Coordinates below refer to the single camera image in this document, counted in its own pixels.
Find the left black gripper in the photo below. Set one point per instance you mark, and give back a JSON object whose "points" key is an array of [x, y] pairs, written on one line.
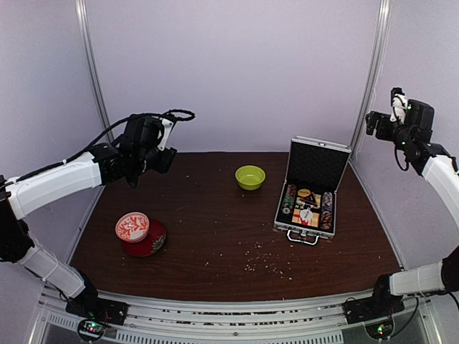
{"points": [[163, 165]]}

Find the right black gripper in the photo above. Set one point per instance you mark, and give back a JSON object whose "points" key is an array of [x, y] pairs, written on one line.
{"points": [[372, 122]]}

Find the black red triangle card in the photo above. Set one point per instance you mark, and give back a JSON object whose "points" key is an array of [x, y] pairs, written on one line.
{"points": [[311, 200]]}

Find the yellow round button chip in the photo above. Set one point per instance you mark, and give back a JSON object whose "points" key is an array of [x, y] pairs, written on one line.
{"points": [[304, 192]]}

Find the aluminium poker chip case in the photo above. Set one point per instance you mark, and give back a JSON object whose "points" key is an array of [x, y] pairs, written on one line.
{"points": [[319, 166]]}

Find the white dealer button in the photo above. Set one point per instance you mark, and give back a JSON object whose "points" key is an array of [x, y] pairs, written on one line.
{"points": [[306, 215]]}

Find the red banded card deck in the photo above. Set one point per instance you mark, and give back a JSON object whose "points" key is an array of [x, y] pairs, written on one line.
{"points": [[314, 222]]}

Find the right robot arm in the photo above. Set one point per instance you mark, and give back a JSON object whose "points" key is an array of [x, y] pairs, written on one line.
{"points": [[409, 128]]}

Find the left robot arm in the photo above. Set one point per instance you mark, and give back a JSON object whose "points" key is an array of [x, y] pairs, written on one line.
{"points": [[141, 148]]}

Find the green plastic bowl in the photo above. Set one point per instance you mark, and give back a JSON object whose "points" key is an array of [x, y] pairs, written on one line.
{"points": [[250, 177]]}

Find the mixed chip stack in case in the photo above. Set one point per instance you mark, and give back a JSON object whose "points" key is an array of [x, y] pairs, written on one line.
{"points": [[327, 211]]}

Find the green chip stack in case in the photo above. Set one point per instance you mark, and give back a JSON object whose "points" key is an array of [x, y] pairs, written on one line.
{"points": [[288, 201]]}

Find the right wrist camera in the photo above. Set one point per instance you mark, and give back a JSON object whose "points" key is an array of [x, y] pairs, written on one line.
{"points": [[399, 103]]}

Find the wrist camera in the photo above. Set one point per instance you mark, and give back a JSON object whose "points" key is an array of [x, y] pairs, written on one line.
{"points": [[165, 131], [399, 103]]}

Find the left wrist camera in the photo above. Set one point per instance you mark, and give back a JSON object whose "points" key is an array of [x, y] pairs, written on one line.
{"points": [[165, 131]]}

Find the right aluminium frame post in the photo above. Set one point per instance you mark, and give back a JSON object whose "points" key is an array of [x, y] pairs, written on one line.
{"points": [[375, 66]]}

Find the aluminium frame post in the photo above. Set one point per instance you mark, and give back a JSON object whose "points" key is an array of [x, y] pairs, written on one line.
{"points": [[375, 66], [83, 22]]}

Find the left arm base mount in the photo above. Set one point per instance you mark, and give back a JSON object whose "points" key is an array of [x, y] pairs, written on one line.
{"points": [[105, 311]]}

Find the left aluminium frame post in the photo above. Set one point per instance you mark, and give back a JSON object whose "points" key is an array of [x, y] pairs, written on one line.
{"points": [[83, 22]]}

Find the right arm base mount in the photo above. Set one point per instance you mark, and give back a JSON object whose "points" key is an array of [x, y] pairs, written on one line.
{"points": [[366, 309]]}

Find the aluminium front rail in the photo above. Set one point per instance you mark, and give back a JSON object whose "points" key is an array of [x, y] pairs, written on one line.
{"points": [[313, 320]]}

